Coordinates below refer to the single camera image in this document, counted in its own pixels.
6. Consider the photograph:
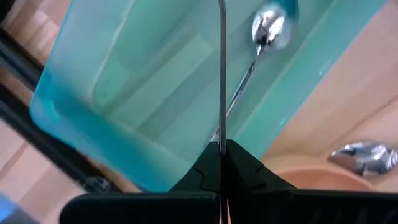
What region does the silver foil packet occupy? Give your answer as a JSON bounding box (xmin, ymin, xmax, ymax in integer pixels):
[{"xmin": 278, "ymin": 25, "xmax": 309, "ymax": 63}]
[{"xmin": 328, "ymin": 141, "xmax": 398, "ymax": 177}]

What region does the black aluminium table frame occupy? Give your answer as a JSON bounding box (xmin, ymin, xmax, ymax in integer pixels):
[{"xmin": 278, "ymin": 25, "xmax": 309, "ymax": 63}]
[{"xmin": 0, "ymin": 0, "xmax": 125, "ymax": 194}]

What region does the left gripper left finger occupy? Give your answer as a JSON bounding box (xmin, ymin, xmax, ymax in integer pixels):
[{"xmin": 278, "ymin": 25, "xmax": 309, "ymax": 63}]
[{"xmin": 58, "ymin": 141, "xmax": 222, "ymax": 224}]

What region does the terracotta bowl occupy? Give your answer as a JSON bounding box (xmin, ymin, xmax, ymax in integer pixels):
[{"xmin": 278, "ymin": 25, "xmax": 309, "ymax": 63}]
[{"xmin": 261, "ymin": 154, "xmax": 377, "ymax": 192}]

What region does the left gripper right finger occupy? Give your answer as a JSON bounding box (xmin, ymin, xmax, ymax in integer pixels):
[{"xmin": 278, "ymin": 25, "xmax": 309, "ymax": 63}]
[{"xmin": 224, "ymin": 139, "xmax": 398, "ymax": 224}]

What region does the thin grey metal utensil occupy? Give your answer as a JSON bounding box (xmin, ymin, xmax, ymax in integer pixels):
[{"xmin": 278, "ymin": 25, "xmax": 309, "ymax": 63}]
[{"xmin": 217, "ymin": 0, "xmax": 228, "ymax": 155}]

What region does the green translucent plastic bin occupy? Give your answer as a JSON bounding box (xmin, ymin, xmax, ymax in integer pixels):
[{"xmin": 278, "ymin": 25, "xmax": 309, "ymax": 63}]
[{"xmin": 29, "ymin": 0, "xmax": 388, "ymax": 193}]

